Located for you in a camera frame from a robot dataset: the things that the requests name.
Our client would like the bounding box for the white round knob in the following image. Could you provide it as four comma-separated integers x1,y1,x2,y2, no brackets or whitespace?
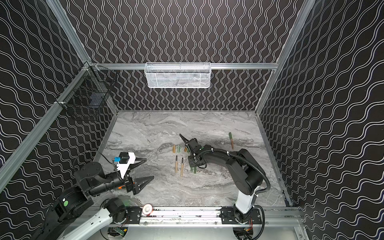
142,204,154,216

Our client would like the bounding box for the aluminium corner frame post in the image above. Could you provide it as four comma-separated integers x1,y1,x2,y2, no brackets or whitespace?
256,0,316,115

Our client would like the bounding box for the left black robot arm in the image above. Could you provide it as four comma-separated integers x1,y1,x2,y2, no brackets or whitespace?
31,159,154,240

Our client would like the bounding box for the black wire mesh basket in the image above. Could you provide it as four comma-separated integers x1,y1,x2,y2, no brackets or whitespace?
59,66,117,122

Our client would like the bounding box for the aluminium front rail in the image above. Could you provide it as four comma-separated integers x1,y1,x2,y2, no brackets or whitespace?
124,206,301,228

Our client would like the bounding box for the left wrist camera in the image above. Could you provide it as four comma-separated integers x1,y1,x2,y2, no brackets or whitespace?
114,152,136,178

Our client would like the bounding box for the white wire mesh basket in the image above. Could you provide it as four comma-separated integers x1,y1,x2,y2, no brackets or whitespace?
144,62,212,89

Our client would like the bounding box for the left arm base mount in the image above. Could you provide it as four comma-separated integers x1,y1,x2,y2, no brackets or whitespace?
122,207,143,225

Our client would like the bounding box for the tan pen far left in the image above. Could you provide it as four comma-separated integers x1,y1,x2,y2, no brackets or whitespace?
175,155,178,174

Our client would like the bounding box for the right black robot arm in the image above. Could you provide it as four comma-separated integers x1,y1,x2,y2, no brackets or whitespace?
180,135,271,223

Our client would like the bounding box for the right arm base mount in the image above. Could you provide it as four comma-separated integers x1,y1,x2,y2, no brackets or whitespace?
219,207,262,225

